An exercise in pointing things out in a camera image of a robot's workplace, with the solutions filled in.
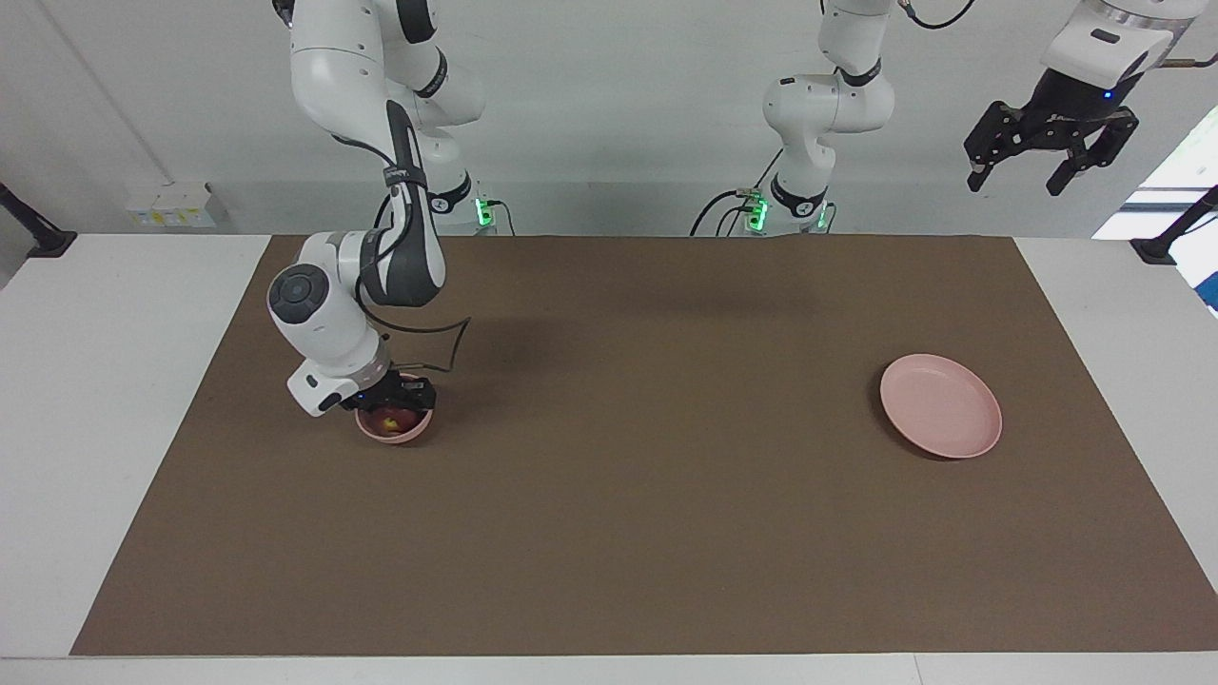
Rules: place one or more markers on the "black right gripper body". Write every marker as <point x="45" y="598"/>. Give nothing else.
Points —
<point x="388" y="390"/>

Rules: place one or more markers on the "dark red apple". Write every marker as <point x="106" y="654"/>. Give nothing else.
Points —
<point x="400" y="425"/>

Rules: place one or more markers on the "white wall socket box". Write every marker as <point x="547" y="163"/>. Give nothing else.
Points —
<point x="171" y="206"/>

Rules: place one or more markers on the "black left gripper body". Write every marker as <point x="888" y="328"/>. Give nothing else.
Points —
<point x="1075" y="107"/>

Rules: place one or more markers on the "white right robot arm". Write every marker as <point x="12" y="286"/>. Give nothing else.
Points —
<point x="333" y="76"/>

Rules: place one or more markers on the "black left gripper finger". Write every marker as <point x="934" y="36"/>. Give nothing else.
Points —
<point x="994" y="128"/>
<point x="1099" y="147"/>

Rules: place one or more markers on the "brown table mat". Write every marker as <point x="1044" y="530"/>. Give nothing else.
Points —
<point x="609" y="533"/>

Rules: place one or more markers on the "pink bowl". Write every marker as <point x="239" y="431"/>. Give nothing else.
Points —
<point x="400" y="440"/>

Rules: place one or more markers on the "black clamp mount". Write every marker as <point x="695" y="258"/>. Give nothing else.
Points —
<point x="43" y="243"/>
<point x="1166" y="245"/>

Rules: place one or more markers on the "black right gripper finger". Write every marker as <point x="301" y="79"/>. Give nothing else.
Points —
<point x="423" y="395"/>
<point x="377" y="407"/>

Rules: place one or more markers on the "pink plate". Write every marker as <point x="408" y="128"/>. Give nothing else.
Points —
<point x="942" y="407"/>

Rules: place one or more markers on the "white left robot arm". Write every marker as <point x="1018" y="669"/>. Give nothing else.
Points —
<point x="828" y="105"/>

